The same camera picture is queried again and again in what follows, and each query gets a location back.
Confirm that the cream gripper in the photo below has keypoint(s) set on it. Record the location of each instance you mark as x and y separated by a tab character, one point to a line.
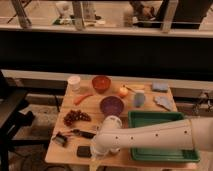
95	162

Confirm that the dark rectangular eraser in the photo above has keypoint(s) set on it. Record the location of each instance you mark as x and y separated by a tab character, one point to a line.
84	151

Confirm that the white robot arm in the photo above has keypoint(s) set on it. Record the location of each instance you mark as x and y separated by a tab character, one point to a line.
187	134

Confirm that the small metal cup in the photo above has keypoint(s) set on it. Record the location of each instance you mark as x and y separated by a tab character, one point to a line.
114	151

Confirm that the light blue cup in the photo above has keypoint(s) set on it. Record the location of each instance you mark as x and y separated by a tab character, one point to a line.
139	99

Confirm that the white plastic cup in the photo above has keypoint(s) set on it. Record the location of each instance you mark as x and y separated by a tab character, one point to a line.
74	82

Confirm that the black binder clip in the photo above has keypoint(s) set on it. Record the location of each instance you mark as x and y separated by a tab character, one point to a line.
60	139

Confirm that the bunch of red grapes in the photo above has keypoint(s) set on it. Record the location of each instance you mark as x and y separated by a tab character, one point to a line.
73	116

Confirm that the purple bowl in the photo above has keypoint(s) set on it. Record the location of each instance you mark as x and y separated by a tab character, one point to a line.
111	105

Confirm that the green plastic tray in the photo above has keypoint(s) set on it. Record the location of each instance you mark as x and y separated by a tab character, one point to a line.
147	118

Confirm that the orange carrot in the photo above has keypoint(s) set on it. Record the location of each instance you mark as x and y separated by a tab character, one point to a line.
80	98

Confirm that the yellow apple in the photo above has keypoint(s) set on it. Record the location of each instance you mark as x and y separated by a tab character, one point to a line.
123	92

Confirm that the red bowl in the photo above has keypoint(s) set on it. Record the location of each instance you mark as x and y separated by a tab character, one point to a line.
101	83

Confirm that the grey blue cloth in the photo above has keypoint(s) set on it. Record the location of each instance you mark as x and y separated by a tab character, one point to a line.
164	102

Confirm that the blue sponge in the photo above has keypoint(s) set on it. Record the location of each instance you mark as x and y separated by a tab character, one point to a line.
160	87

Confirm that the black chair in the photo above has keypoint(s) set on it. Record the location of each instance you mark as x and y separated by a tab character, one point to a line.
11	120

